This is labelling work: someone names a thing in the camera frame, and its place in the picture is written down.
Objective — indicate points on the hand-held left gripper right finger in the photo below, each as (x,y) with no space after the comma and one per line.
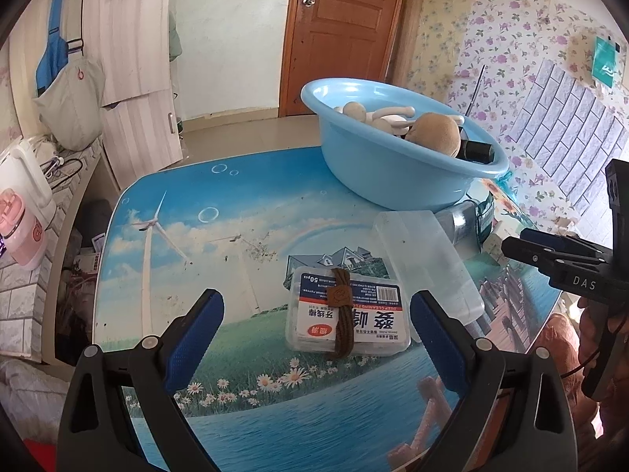
(437,344)

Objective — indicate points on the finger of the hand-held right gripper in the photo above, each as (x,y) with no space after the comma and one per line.
(530,253)
(555,242)

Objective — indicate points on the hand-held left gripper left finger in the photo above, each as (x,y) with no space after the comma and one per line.
(191,341)

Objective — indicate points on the clear floss pick box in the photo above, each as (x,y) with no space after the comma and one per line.
(378,324)

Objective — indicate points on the black bottle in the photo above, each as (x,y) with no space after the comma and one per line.
(476,151)

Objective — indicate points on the light blue plastic basin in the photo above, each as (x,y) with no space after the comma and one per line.
(373,167)

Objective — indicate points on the white wooden massager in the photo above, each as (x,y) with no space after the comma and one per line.
(355,112)

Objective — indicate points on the dark shiny container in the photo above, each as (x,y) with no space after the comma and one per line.
(467,226)

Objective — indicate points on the person's red clothing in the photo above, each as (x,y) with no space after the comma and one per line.
(555,344)

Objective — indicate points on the small cardboard box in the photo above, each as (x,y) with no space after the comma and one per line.
(88,255)

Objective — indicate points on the brick-patterned side counter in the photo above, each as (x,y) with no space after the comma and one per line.
(29,305)

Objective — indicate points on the pink cup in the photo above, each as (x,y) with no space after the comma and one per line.
(22,236)

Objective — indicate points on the white electric kettle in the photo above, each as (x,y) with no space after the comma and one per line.
(24,177)

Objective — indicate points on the grey fabric bag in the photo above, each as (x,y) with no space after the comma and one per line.
(73,108)

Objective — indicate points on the brown wooden door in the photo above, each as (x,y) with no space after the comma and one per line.
(344,59)

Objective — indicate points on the light wood wardrobe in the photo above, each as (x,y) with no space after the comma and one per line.
(132,59)

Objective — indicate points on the pale green coat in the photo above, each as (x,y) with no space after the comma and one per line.
(174,42)

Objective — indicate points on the white brick wall panel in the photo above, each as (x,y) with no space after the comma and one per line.
(565,118)

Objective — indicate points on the teal wall poster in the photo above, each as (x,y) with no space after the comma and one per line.
(607,61)

